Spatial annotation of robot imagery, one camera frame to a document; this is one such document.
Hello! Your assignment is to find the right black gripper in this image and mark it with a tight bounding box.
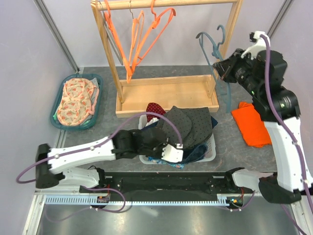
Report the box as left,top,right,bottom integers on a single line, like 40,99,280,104
215,47,263,97

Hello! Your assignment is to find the blue-grey hanger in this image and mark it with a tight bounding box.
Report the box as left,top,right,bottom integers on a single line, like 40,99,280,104
195,24,233,114

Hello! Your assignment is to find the dark grey dotted garment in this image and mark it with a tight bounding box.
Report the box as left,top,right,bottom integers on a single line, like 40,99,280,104
164,106,213,150

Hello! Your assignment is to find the orange hanger of denim skirt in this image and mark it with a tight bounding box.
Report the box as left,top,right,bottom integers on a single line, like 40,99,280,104
133,0,177,67

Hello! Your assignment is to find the red polka dot skirt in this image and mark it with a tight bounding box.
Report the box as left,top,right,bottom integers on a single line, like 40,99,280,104
146,102,166,122

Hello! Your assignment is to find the dark denim skirt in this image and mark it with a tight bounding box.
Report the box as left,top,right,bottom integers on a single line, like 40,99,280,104
179,108,218,164

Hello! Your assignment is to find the orange hanger of floral skirt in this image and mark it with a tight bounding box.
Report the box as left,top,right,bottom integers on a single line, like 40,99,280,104
129,10,144,70

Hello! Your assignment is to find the blue floral skirt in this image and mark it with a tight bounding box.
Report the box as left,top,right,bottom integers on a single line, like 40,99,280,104
146,137,211,170

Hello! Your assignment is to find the grey metal hanger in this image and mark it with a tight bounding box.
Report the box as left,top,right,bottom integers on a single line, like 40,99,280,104
90,0,129,68

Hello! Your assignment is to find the orange hanger of white skirt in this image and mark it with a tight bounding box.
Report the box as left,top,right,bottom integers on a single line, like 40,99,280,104
104,0,133,83

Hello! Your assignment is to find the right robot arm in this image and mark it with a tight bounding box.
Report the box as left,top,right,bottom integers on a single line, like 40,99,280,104
213,48,304,204

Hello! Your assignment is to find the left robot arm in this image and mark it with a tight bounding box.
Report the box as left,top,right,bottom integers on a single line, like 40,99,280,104
35,128,168,192

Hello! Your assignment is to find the orange folded cloth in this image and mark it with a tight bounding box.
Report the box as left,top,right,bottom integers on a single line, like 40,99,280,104
231,101,272,148

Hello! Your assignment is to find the wooden clothes rack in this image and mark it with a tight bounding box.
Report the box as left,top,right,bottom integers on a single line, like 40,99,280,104
90,0,245,118

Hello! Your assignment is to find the white plastic laundry basket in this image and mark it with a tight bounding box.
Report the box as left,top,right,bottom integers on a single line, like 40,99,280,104
138,115,216,165

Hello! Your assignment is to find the peach floral garment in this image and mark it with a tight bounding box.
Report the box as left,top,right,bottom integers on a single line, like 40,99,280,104
56,78,100,126

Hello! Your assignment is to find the teal laundry basket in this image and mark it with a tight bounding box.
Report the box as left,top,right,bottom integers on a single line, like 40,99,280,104
50,73,104,131

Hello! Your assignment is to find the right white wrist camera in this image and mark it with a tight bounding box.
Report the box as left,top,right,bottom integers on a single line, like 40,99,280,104
241,31,270,60

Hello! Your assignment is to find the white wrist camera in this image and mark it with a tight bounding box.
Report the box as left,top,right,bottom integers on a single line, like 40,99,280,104
161,144,183,163
241,31,270,60

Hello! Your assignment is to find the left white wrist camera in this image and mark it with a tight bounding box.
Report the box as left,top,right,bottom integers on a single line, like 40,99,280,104
161,144,183,163

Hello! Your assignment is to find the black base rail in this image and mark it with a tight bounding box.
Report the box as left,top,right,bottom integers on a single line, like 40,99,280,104
79,171,254,203

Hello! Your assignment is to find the slotted grey cable duct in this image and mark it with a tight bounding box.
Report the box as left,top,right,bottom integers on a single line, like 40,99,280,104
45,195,234,206

